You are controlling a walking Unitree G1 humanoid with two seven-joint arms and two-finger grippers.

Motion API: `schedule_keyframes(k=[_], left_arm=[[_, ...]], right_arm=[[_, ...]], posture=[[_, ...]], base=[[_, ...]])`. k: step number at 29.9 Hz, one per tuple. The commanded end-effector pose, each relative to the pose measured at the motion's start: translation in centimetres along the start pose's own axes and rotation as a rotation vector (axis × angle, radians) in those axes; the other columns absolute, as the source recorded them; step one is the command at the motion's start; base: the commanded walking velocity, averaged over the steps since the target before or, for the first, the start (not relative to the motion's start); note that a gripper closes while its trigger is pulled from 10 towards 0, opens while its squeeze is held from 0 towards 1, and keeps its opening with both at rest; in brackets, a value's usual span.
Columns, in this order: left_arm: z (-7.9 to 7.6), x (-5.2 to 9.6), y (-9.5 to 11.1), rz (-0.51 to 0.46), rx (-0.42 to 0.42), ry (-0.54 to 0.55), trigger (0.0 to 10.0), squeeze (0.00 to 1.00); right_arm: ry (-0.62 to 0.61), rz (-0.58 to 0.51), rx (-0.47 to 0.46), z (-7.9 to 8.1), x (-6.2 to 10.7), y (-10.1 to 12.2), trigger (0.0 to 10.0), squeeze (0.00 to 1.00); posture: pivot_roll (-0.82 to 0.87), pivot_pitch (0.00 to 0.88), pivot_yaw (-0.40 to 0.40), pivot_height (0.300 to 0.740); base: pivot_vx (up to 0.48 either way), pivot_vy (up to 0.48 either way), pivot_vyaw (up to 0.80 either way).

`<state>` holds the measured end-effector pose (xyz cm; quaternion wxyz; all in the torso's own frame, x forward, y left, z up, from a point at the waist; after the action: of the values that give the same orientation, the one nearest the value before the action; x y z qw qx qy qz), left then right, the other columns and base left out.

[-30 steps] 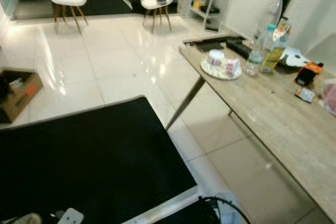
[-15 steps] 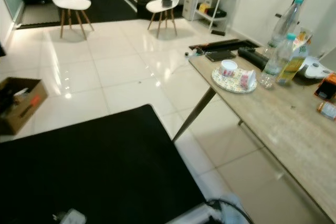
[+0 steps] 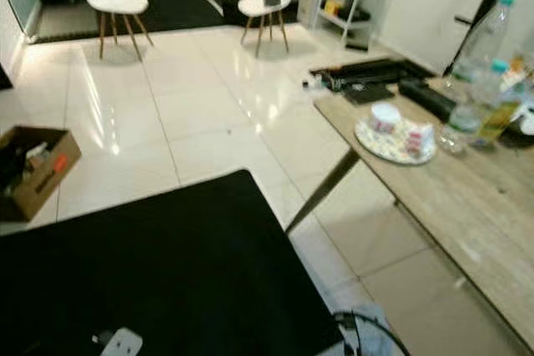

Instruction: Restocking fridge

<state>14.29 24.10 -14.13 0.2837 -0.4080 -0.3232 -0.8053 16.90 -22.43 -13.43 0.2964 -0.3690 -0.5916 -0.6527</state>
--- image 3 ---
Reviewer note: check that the brown cardboard box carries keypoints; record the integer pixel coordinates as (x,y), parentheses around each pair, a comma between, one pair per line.
(50,177)

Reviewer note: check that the dark rug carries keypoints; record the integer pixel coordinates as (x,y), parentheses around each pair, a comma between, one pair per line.
(183,2)

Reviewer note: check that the black smartphone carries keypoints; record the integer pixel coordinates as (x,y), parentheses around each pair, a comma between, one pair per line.
(367,93)

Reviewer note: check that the black floor platform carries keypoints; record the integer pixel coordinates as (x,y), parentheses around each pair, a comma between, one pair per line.
(367,72)

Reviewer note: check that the white red printed tub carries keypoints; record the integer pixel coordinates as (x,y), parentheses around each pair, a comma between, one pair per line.
(385,117)

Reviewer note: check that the floral patterned plate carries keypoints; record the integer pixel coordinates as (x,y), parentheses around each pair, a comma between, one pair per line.
(388,151)

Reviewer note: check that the small white red cup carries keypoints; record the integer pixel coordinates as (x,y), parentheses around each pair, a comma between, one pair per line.
(420,139)

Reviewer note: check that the long black case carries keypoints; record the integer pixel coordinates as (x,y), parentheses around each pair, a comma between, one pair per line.
(425,97)

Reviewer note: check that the small clear glass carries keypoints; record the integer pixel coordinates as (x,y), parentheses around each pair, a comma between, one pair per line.
(452,141)

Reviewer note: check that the light wooden table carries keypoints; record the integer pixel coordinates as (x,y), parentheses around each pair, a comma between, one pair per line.
(450,198)

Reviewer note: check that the small clear water bottle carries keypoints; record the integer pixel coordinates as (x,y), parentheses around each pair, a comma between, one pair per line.
(488,93)

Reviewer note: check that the tall clear water bottle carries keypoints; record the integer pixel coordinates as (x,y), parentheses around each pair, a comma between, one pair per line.
(484,39)

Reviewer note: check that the yellow juice bottle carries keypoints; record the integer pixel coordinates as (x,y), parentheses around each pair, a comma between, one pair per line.
(501,121)

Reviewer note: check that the black stand pole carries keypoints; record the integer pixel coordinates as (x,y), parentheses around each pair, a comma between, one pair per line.
(488,6)

